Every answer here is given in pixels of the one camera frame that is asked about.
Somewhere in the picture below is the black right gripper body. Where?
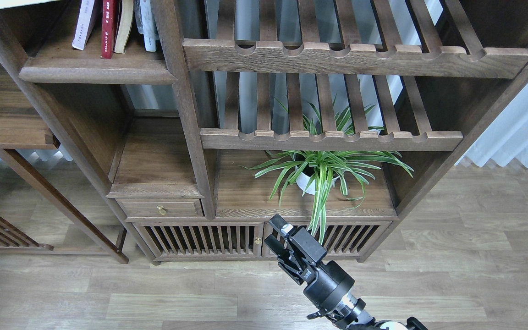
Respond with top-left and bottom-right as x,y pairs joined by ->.
278,261 -> 374,328

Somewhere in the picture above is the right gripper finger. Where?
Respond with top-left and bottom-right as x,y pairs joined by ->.
264,234 -> 295,267
269,214 -> 327,271

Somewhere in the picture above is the red cover book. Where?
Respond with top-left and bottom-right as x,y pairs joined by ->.
100,0 -> 121,59

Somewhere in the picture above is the white cover book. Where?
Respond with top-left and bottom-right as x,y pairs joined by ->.
71,0 -> 103,50

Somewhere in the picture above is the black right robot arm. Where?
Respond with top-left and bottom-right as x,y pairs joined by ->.
264,214 -> 427,330

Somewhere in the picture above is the white plant pot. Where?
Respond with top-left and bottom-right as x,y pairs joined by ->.
292,153 -> 339,196

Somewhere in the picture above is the green spider plant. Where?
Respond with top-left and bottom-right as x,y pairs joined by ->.
244,95 -> 415,252

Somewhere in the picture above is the brass drawer knob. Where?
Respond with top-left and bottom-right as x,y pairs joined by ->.
156,205 -> 167,216

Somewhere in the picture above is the upright white book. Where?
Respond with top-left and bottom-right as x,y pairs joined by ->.
138,0 -> 159,52

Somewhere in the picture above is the upright tan book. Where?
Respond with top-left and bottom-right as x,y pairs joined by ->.
114,0 -> 134,54

